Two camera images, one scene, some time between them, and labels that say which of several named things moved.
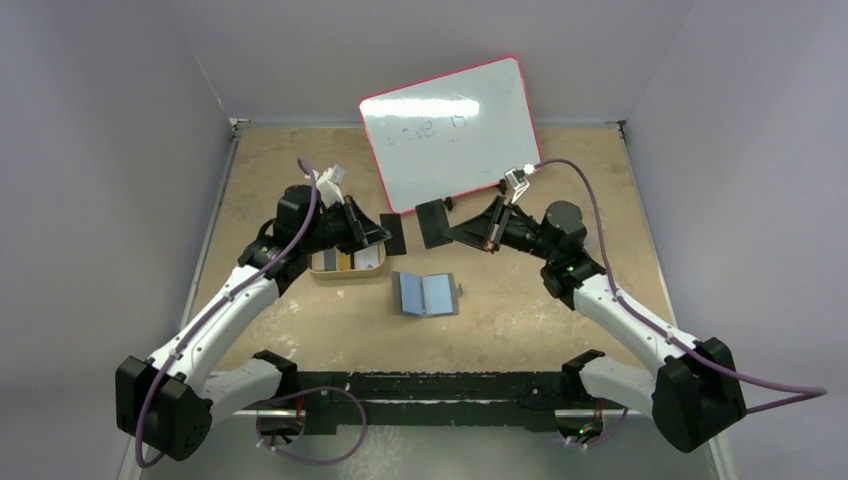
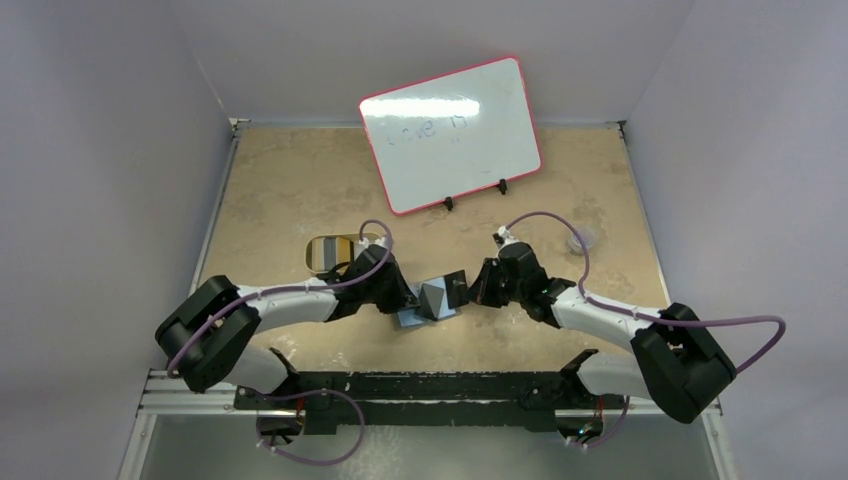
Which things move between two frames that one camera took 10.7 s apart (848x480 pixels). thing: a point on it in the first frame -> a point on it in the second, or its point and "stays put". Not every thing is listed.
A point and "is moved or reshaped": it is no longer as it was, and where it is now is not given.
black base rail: x=471 y=399 stays put
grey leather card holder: x=425 y=295 is moved or reshaped
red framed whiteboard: x=441 y=138 stays put
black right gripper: x=497 y=224 -> x=481 y=285
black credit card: x=394 y=245 -> x=430 y=300
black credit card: x=434 y=222 -> x=456 y=288
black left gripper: x=361 y=230 -> x=402 y=297
